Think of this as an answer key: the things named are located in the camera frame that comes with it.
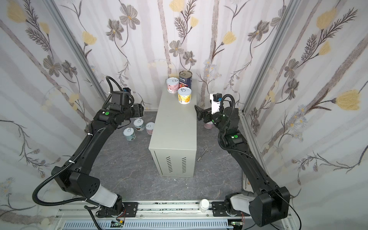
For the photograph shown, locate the dark label can left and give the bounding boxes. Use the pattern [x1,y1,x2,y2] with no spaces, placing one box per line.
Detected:
[133,118,145,131]

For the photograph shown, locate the pink can right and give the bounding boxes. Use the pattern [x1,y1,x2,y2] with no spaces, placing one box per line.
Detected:
[204,122,214,129]

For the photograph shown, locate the teal label can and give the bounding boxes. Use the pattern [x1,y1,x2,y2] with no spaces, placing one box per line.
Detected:
[123,127,136,141]

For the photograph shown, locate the aluminium rail frame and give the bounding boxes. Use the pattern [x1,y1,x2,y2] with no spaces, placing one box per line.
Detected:
[51,199,297,230]

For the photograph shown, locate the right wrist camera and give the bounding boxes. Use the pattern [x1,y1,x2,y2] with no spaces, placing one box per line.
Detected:
[209,93,222,114]

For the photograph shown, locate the blue red tomato can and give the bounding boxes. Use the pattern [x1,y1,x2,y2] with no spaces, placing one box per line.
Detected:
[179,70,193,89]

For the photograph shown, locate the grey metal cabinet box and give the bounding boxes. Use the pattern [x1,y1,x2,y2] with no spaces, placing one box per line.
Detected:
[149,84,197,177]

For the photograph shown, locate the small metal scissors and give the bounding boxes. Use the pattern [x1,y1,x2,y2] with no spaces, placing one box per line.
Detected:
[197,146,209,162]

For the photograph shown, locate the yellow label can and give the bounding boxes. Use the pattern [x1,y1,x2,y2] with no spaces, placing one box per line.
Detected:
[177,87,192,104]

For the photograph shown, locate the pink white can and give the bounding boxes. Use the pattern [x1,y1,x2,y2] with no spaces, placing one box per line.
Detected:
[166,77,179,94]

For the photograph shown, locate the white cable duct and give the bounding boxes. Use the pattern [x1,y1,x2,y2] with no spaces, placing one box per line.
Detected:
[61,219,233,230]

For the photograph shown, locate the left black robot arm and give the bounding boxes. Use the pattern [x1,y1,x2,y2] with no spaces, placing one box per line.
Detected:
[32,76,144,218]

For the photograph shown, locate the pink label can left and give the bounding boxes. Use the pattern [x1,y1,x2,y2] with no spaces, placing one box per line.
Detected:
[145,122,155,135]

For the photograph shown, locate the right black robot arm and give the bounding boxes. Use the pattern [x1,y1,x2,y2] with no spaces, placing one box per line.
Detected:
[195,94,290,227]

